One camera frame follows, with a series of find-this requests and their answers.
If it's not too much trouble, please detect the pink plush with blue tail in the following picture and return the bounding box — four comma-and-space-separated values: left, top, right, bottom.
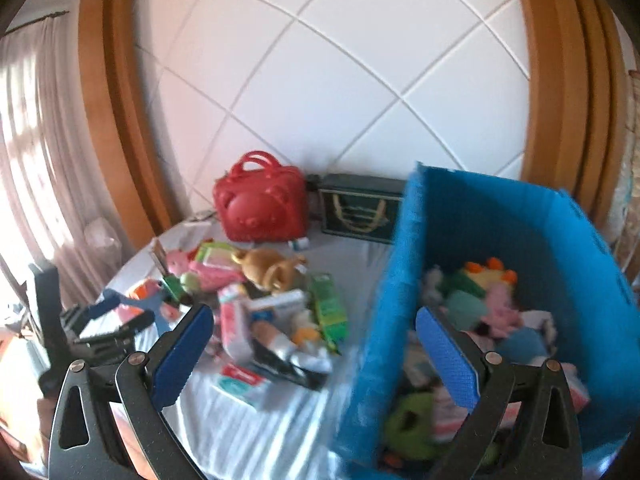
102, 274, 186, 335

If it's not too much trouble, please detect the blue plush in box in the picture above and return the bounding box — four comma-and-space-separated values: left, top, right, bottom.
495, 327, 549, 365

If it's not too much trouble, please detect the pink plush in box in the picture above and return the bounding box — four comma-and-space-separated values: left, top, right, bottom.
480, 282, 523, 339

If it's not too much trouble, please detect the pink white tube box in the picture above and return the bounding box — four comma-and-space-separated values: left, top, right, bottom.
218, 283, 254, 364

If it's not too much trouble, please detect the pink green snack pack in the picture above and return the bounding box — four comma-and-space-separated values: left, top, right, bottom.
188, 238, 244, 292

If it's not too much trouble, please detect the green orange plush toy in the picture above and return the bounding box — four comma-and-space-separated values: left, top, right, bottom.
449, 257, 518, 299

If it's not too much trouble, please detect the beige curtain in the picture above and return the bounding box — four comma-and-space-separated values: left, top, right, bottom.
1, 12, 131, 308

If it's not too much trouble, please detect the brown teddy plush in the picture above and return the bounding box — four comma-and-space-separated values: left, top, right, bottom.
231, 248, 307, 294

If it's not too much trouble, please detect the blue storage box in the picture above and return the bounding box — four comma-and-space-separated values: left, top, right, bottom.
333, 166, 639, 479

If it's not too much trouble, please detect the red plastic handbag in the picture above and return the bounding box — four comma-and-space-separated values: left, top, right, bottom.
213, 151, 309, 242

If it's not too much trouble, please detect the dark green gift box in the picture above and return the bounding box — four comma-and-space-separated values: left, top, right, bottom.
318, 174, 406, 244

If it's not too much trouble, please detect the green ring toy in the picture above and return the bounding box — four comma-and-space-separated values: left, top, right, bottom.
383, 392, 446, 462

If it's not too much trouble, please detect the wooden door frame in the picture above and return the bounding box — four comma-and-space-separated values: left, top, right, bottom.
521, 0, 627, 226

